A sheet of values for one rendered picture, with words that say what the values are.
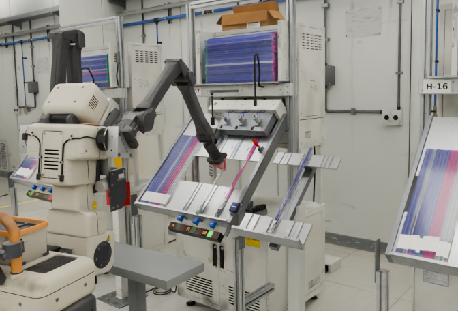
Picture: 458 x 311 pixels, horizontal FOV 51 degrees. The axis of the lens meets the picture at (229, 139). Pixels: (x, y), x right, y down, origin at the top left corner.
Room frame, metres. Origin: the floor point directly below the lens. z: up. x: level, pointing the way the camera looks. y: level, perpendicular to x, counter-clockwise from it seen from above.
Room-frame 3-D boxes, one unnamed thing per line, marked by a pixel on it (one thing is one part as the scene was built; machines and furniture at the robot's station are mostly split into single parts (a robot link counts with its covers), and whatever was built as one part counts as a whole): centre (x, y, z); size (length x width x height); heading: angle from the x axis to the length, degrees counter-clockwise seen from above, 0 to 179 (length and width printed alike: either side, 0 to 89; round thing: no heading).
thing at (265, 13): (3.10, -0.20, 1.82); 0.68 x 0.30 x 0.20; 51
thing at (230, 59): (2.80, -0.10, 1.52); 0.51 x 0.13 x 0.27; 51
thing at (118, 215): (3.03, 0.73, 0.39); 0.24 x 0.24 x 0.78; 51
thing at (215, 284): (2.93, -0.13, 0.31); 0.70 x 0.65 x 0.62; 51
